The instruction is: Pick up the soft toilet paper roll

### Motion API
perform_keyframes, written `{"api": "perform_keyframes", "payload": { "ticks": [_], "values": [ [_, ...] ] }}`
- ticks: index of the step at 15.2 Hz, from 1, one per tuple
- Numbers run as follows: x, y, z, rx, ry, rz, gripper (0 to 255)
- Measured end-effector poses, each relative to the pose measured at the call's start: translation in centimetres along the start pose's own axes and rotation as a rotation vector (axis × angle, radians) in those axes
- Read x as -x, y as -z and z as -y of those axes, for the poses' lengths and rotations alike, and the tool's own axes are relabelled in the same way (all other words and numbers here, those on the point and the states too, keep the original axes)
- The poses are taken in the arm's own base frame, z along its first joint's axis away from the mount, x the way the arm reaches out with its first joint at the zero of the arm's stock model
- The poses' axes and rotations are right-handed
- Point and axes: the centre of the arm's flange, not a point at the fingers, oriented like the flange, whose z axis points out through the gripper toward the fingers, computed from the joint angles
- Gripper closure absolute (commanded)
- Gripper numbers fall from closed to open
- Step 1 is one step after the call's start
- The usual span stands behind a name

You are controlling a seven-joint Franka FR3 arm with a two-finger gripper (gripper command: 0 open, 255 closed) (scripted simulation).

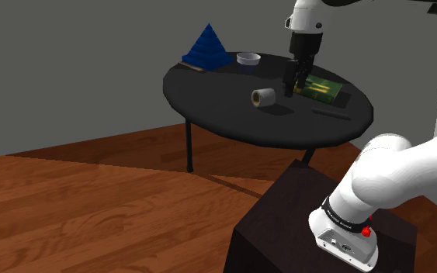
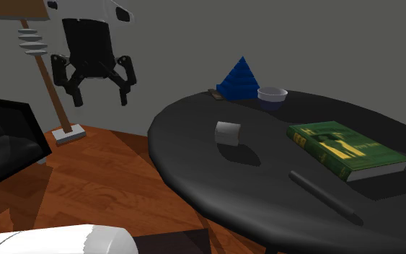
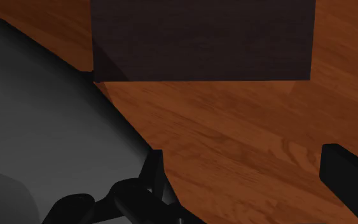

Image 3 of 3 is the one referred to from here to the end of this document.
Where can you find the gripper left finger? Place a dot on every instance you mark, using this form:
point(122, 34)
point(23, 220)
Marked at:
point(135, 198)

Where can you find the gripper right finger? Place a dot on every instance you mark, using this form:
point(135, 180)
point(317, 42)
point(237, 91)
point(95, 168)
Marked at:
point(349, 180)

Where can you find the dark wood robot stand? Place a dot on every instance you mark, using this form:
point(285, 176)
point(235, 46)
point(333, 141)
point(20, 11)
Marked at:
point(203, 40)

